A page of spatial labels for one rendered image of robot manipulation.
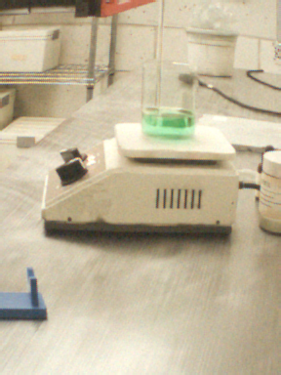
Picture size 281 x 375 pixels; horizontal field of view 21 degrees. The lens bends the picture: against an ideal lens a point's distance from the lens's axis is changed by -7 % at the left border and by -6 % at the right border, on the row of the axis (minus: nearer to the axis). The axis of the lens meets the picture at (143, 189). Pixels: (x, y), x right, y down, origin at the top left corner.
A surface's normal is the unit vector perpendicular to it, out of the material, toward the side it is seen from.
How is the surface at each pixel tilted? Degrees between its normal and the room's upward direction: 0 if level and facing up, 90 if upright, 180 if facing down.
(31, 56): 92
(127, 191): 90
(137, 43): 90
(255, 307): 0
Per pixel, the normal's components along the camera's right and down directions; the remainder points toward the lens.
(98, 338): 0.05, -0.95
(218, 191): 0.07, 0.29
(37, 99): -0.17, 0.28
